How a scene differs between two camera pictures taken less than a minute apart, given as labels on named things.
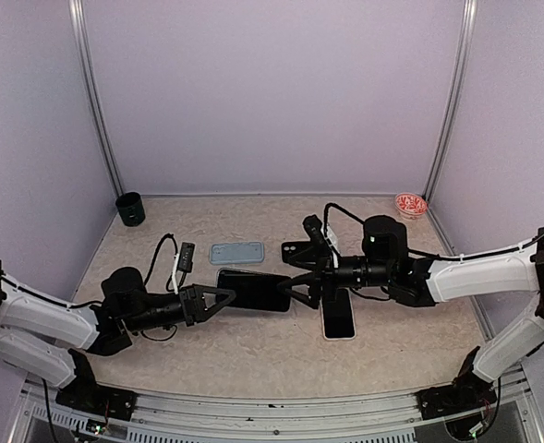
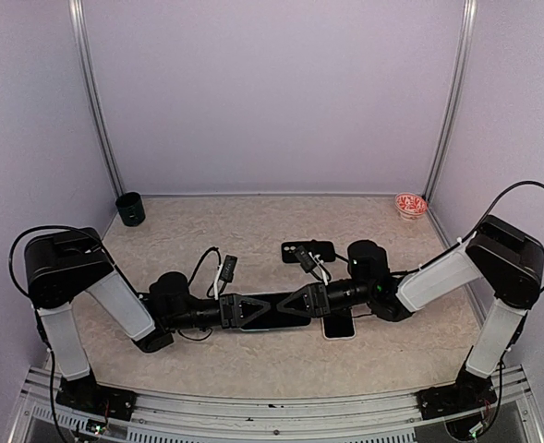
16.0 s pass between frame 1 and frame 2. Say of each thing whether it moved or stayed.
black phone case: stayed
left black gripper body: moved
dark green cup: stayed
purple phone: stayed
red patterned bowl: stayed
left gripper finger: moved
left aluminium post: stayed
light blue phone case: moved
